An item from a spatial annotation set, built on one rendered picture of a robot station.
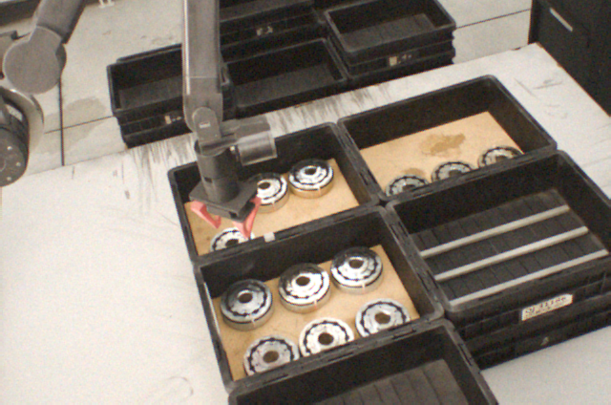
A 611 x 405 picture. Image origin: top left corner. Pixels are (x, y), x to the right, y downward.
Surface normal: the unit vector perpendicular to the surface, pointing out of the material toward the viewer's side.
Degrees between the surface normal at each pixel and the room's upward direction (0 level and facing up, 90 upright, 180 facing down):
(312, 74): 0
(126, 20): 0
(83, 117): 0
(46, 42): 69
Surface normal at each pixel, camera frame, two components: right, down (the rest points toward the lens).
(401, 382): -0.12, -0.72
